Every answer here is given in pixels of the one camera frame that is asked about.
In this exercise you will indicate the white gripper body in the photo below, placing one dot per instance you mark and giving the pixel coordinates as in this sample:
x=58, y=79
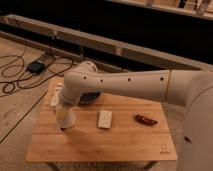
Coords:
x=68, y=100

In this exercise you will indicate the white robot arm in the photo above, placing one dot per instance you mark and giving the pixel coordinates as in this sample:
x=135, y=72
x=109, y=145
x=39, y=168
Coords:
x=191, y=89

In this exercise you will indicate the white tube bottle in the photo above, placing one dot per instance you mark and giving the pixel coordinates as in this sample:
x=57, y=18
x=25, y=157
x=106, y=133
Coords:
x=54, y=99

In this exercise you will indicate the dark blue bowl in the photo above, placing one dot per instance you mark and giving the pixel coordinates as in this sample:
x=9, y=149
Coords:
x=88, y=98

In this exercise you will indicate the white rectangular sponge block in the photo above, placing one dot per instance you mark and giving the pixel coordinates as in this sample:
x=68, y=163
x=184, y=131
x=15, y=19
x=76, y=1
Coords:
x=104, y=119

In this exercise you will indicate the blue power adapter box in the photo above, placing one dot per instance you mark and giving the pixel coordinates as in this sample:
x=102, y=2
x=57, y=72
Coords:
x=35, y=67

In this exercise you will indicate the wooden table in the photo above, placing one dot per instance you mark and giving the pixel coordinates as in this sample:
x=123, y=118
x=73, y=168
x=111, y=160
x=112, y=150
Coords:
x=125, y=140

